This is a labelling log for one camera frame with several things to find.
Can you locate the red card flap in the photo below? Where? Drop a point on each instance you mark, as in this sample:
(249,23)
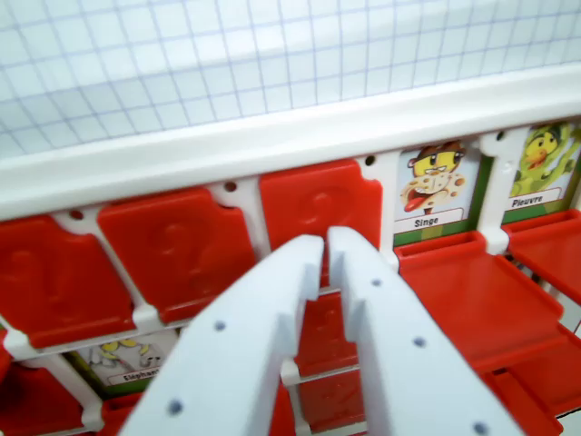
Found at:
(554,250)
(313,200)
(177,254)
(59,281)
(324,336)
(467,290)

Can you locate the elephant picture card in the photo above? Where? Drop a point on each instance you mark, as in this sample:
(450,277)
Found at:
(122,359)

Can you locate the monkey picture card Singe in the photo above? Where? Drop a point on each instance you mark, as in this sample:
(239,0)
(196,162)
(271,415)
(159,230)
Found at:
(436,181)

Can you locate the octopus picture card Pieuvre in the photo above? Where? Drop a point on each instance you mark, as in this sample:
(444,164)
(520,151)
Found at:
(544,168)

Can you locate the red and white game board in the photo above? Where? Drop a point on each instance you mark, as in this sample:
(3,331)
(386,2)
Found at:
(272,113)

